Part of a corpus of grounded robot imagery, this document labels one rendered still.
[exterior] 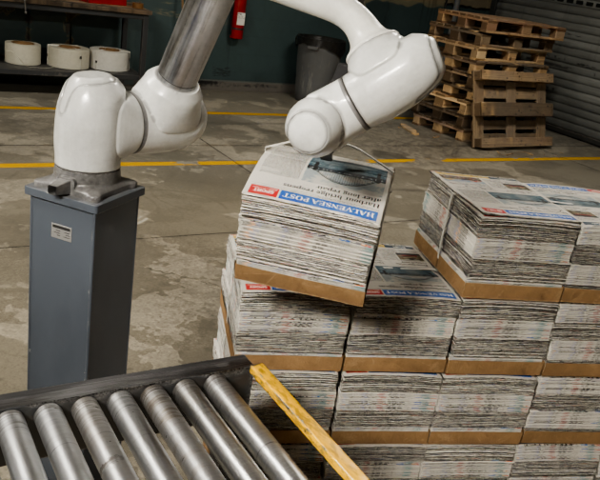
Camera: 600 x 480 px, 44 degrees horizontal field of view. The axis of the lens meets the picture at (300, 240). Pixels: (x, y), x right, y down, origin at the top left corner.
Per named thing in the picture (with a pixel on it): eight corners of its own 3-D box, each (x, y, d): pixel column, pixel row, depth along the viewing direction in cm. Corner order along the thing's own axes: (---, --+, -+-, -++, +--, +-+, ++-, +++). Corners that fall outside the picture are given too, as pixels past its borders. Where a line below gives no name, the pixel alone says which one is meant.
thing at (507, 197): (429, 172, 218) (430, 169, 218) (516, 180, 225) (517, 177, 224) (480, 215, 185) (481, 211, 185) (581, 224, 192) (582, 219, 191)
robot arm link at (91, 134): (40, 156, 177) (42, 65, 170) (107, 151, 190) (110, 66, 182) (74, 176, 167) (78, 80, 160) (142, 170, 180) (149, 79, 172)
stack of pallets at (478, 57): (479, 121, 937) (505, 15, 891) (539, 142, 868) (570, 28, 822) (403, 121, 861) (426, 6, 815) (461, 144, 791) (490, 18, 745)
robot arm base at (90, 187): (19, 189, 171) (19, 166, 169) (79, 170, 191) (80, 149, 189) (85, 208, 166) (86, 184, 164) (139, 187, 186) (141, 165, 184)
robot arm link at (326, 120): (312, 161, 137) (374, 126, 133) (298, 175, 122) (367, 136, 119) (283, 110, 135) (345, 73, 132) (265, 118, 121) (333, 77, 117)
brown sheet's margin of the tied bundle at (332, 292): (252, 236, 172) (253, 222, 170) (374, 263, 169) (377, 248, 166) (232, 278, 160) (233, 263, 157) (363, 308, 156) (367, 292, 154)
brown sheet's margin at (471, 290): (412, 242, 226) (415, 229, 224) (498, 248, 232) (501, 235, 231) (461, 297, 191) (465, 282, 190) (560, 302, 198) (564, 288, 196)
